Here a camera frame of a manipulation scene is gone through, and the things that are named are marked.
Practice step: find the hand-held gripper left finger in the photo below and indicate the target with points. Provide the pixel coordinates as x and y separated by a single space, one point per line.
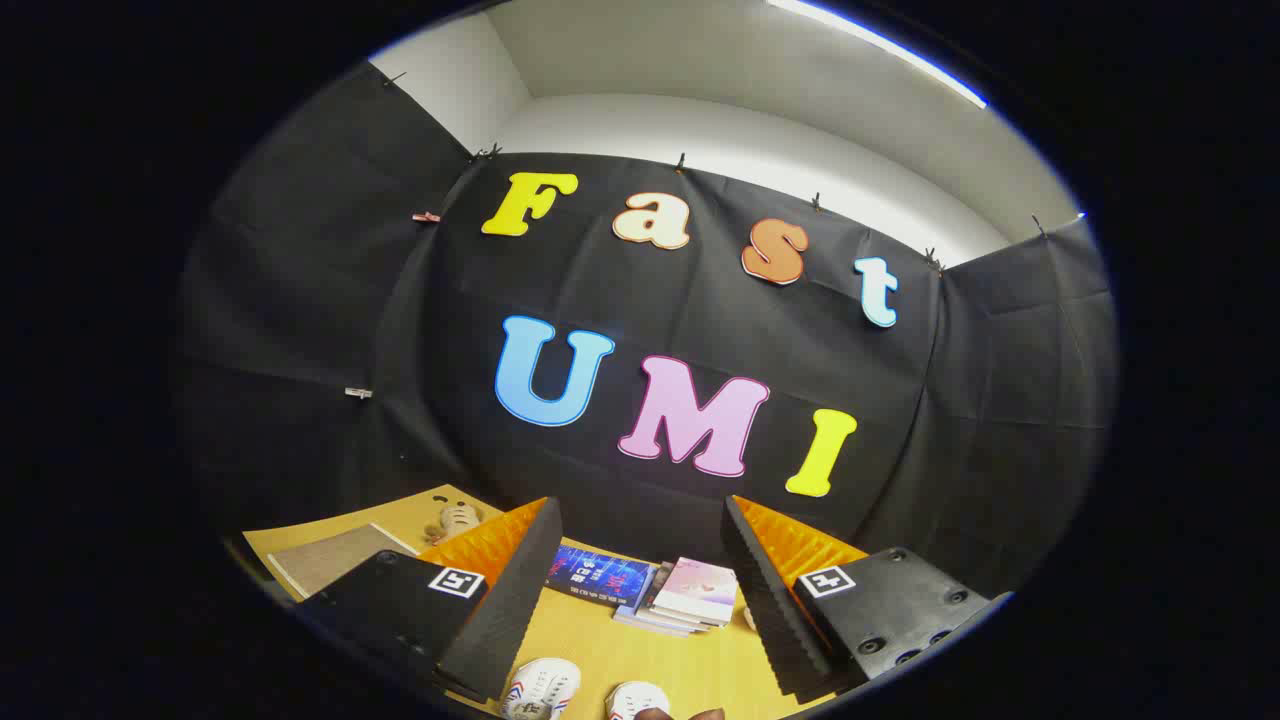
505 620

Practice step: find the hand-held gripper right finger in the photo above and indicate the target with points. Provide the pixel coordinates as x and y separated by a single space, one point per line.
770 610

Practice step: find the white canvas shoe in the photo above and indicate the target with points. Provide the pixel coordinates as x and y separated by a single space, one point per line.
540 688
635 700

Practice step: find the beige fabric storage box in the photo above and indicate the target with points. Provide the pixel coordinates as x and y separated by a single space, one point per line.
330 558

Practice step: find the pink cover book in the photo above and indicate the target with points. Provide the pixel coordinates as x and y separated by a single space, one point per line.
697 590

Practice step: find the dark blue book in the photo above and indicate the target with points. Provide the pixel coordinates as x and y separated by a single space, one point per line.
600 575

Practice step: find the brown plush toy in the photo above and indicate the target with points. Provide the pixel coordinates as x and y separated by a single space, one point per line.
457 520

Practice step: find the grey cover book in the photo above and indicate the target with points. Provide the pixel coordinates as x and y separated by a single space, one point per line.
656 590

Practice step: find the light blue cover book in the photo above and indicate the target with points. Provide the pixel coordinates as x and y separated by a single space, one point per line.
645 623

